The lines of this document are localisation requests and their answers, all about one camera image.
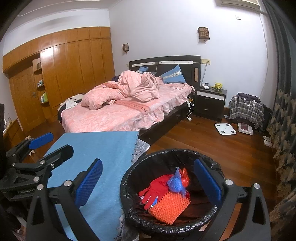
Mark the large blue pillow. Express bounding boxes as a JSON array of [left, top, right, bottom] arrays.
[[161, 64, 187, 84]]

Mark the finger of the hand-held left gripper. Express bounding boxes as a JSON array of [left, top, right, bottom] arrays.
[[6, 133, 54, 164], [11, 145, 74, 188]]

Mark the bin with black bag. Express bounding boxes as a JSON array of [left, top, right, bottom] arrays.
[[120, 149, 226, 234]]

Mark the pink duvet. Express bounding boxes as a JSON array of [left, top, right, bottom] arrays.
[[81, 71, 160, 110]]

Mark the large wall lamp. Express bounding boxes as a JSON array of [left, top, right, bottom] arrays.
[[198, 27, 210, 42]]

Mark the dark nightstand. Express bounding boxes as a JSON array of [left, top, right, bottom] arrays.
[[193, 88, 228, 122]]

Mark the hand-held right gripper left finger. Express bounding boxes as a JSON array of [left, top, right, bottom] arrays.
[[26, 158, 103, 241]]

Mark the blue table cloth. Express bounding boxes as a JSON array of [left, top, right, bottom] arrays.
[[43, 131, 140, 241]]

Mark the grey quilted cloth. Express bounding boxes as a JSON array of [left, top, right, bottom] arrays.
[[132, 138, 151, 163]]

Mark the low wooden cabinet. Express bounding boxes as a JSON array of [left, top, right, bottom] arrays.
[[3, 118, 25, 151]]

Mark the red glove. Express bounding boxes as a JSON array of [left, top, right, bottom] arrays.
[[138, 174, 177, 210]]

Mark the red plastic bag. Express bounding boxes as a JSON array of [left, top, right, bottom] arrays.
[[180, 168, 190, 186]]

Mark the grey patterned curtain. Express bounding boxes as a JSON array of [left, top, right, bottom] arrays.
[[262, 0, 296, 232]]

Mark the pile of clothes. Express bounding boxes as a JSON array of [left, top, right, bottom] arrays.
[[58, 93, 86, 112]]

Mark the dark hoodie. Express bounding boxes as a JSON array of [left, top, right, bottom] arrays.
[[238, 93, 260, 102]]

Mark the plaid shirt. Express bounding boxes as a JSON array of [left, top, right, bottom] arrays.
[[229, 95, 264, 130]]

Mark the orange spiky pad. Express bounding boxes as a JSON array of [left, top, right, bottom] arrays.
[[148, 192, 191, 225]]

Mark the blue plastic bag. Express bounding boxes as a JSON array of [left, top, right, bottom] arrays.
[[166, 168, 188, 197]]

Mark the white scale with red panel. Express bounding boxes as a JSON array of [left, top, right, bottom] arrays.
[[238, 122, 254, 135]]

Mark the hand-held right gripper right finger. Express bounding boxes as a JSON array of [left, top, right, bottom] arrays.
[[193, 158, 271, 241]]

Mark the wooden wardrobe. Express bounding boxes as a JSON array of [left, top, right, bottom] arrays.
[[2, 26, 116, 132]]

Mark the white bathroom scale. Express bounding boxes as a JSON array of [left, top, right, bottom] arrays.
[[215, 123, 237, 135]]

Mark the dark wooden bed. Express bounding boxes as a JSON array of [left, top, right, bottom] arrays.
[[58, 55, 201, 142]]

